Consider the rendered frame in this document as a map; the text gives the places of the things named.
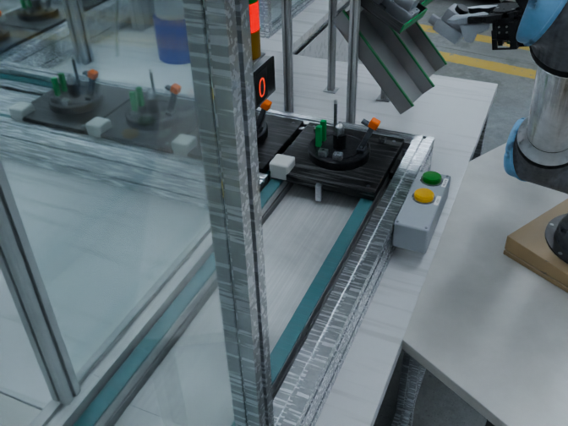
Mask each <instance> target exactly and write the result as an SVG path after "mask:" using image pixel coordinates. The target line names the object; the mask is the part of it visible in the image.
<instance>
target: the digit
mask: <svg viewBox="0 0 568 426"><path fill-rule="evenodd" d="M255 80H256V95H257V106H258V105H259V104H260V103H261V102H262V101H263V100H264V99H265V98H266V97H267V96H268V86H267V67H265V68H264V69H262V70H261V71H260V72H259V73H258V74H257V75H256V76H255Z"/></svg>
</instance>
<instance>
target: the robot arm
mask: <svg viewBox="0 0 568 426"><path fill-rule="evenodd" d="M468 9H469V14H456V15H454V16H452V17H451V18H449V19H448V20H446V23H447V24H456V25H459V26H460V29H461V32H462V35H463V38H464V40H465V41H466V42H473V41H474V40H475V38H476V36H477V33H483V32H484V31H486V30H488V29H489V27H490V24H492V28H493V29H492V30H491V35H492V50H514V49H517V48H518V47H519V46H529V49H530V54H531V57H532V60H533V61H534V62H535V63H536V64H537V70H536V75H535V81H534V86H533V92H532V102H531V107H530V113H529V116H528V117H522V118H520V119H518V120H517V121H516V123H515V124H514V126H513V128H512V130H511V132H510V135H509V137H508V140H507V143H506V146H505V154H504V169H505V172H506V173H507V174H508V175H510V176H512V177H514V178H517V179H519V180H520V181H523V182H529V183H535V184H537V185H540V186H543V187H546V188H551V189H553V190H556V191H560V192H562V193H565V194H568V0H516V1H515V2H510V3H491V4H484V5H479V6H473V7H469V8H468ZM504 42H507V44H510V47H501V48H498V46H503V44H504ZM555 238H556V241H557V243H558V244H559V246H560V247H561V248H562V249H563V250H564V251H565V252H566V253H567V254H568V213H567V214H566V215H565V216H564V217H563V218H562V219H561V220H560V223H559V225H558V226H557V229H556V232H555Z"/></svg>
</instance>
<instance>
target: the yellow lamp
mask: <svg viewBox="0 0 568 426"><path fill-rule="evenodd" d="M251 45H252V59H253V60H255V59H257V58H259V57H260V56H261V50H260V33H259V30H257V31H256V32H254V33H251Z"/></svg>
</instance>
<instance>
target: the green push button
mask: <svg viewBox="0 0 568 426"><path fill-rule="evenodd" d="M422 179H423V181H424V182H425V183H427V184H432V185H435V184H438V183H440V182H441V175H440V174H439V173H437V172H433V171H428V172H425V173H424V174H423V177H422Z"/></svg>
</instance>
